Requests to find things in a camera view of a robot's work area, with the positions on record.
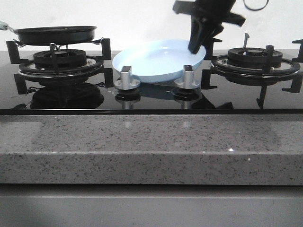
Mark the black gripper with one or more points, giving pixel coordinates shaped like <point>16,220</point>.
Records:
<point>217,11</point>

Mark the light blue plate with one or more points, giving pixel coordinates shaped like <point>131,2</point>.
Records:
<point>158,61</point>

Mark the black frying pan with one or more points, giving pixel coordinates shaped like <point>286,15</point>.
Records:
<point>60,35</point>

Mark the right black gas burner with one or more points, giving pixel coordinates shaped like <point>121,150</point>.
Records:
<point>250,57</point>

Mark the black gas burner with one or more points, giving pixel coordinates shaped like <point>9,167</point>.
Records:
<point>250,57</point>
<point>66,59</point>

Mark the right silver stove knob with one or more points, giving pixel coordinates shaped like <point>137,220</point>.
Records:
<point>187,81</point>

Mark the silver stove knob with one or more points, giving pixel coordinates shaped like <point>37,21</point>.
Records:
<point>127,81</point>
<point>187,81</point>

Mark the left silver stove knob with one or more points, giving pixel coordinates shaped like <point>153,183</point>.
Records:
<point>127,81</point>

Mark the left black pan support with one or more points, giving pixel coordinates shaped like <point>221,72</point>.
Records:
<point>57,77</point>

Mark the black glass gas hob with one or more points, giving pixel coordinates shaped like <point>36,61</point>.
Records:
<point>97,95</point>

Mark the left black gas burner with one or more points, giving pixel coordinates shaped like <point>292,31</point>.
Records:
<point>66,59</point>

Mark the grey cabinet front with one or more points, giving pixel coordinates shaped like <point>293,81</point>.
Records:
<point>45,205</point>

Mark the chrome wire pan reducer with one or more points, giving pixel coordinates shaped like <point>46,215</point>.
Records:
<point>19,44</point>

